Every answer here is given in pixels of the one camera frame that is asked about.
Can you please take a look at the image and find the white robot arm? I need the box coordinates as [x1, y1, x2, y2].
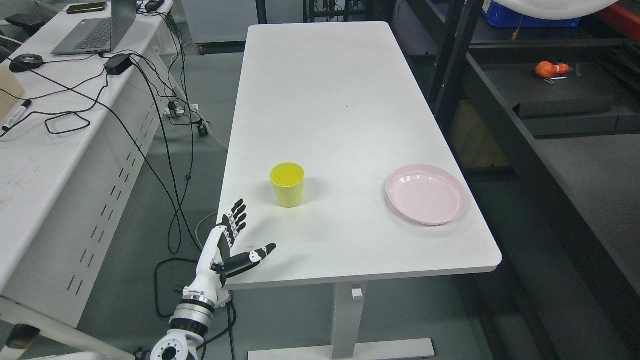
[134, 295, 215, 360]

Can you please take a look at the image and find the black computer mouse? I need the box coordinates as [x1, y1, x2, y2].
[8, 54, 45, 73]

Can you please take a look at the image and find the grey laptop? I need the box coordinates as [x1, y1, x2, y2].
[51, 0, 137, 56]

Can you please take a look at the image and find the white power strip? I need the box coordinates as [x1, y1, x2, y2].
[164, 101, 200, 118]

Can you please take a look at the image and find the black metal rack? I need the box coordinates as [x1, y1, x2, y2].
[391, 0, 639, 360]

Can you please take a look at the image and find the pink plastic plate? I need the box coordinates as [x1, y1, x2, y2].
[385, 164, 467, 226]

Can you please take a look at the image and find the white table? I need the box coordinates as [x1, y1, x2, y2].
[220, 22, 503, 360]

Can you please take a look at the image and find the blue plastic crate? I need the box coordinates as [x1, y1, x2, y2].
[482, 0, 582, 28]

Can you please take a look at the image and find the white side desk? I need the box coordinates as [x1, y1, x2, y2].
[0, 5, 172, 360]

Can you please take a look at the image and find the black cable on desk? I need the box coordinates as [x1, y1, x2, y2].
[0, 52, 211, 256]

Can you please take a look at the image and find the yellow plastic cup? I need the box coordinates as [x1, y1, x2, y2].
[270, 162, 306, 208]

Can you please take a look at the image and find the black power adapter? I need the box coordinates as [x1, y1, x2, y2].
[103, 54, 133, 76]

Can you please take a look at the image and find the orange toy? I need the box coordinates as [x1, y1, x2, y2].
[534, 61, 570, 79]

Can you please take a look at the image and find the black smartphone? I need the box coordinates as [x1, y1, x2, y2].
[66, 1, 107, 15]

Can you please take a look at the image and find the black white marker pen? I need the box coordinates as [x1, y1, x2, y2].
[1, 99, 33, 132]

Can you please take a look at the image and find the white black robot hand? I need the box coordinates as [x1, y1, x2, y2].
[182, 198, 277, 309]

